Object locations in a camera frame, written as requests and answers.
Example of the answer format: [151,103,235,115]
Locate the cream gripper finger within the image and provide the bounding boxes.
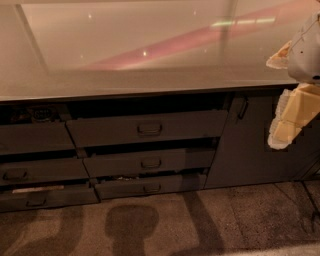
[266,41,292,69]
[268,83,320,150]

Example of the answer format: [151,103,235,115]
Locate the grey drawer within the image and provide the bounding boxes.
[95,174,206,200]
[0,122,74,155]
[0,184,98,212]
[66,110,228,147]
[0,158,88,186]
[83,148,215,177]

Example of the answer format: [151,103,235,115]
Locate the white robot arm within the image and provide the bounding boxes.
[266,13,320,150]

